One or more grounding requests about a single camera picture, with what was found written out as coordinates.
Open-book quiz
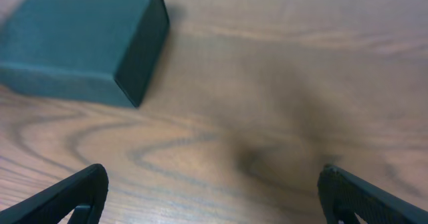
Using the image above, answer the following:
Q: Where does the dark green box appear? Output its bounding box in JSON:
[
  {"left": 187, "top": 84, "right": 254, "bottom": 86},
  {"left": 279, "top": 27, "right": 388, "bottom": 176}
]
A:
[{"left": 1, "top": 0, "right": 170, "bottom": 107}]

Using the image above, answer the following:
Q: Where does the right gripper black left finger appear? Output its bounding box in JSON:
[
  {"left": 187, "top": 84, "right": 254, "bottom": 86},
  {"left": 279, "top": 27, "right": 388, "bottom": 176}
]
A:
[{"left": 1, "top": 164, "right": 109, "bottom": 224}]

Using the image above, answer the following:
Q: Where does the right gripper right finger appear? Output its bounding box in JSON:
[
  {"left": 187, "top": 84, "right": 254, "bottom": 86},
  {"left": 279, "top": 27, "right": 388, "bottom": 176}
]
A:
[{"left": 317, "top": 164, "right": 427, "bottom": 224}]

